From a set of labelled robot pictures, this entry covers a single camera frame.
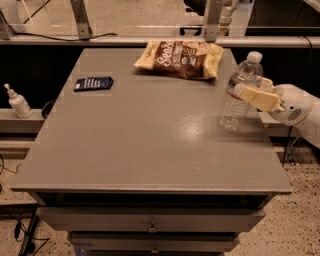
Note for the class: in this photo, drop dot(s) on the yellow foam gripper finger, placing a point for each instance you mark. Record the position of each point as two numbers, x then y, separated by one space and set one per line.
263 101
266 85

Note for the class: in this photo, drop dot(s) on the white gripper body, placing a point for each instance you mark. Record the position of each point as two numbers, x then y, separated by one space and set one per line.
292 104

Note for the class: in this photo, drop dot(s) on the clear plastic water bottle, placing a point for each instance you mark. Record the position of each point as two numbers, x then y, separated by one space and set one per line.
233 110

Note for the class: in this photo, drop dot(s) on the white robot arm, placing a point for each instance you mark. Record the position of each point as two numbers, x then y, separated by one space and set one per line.
309 127

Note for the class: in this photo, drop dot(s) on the white pump dispenser bottle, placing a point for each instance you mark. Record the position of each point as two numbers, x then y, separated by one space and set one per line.
18 103

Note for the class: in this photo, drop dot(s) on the brown yellow chip bag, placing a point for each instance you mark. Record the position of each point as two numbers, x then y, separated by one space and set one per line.
182 59

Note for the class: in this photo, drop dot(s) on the grey drawer cabinet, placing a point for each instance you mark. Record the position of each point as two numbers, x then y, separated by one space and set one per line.
144 168

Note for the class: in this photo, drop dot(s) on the right metal frame post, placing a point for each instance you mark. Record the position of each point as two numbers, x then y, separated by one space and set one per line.
212 16

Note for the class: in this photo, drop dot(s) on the metal frame post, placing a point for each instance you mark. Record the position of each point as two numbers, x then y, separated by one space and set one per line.
212 16
82 22

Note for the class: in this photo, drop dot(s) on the left metal frame post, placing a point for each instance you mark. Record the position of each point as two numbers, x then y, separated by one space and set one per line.
82 22

